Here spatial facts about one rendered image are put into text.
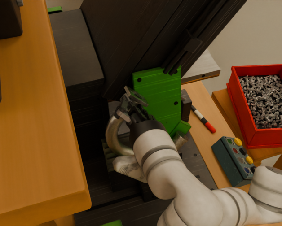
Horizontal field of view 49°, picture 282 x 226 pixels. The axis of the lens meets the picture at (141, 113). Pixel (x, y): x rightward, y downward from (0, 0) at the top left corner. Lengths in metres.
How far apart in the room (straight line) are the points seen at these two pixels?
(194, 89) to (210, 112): 0.12
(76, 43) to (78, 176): 0.62
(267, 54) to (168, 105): 2.19
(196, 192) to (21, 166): 0.26
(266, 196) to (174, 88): 0.31
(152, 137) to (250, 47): 2.42
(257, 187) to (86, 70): 0.47
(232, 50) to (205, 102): 1.71
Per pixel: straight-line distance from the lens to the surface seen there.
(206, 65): 0.94
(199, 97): 1.16
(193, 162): 1.00
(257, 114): 1.19
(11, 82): 0.33
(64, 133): 0.27
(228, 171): 0.98
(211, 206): 0.44
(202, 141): 1.04
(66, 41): 0.85
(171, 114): 0.79
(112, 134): 0.72
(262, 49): 2.93
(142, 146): 0.55
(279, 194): 0.71
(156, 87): 0.73
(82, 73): 0.75
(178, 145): 0.81
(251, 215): 0.59
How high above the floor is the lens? 1.76
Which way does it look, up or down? 52 degrees down
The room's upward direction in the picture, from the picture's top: straight up
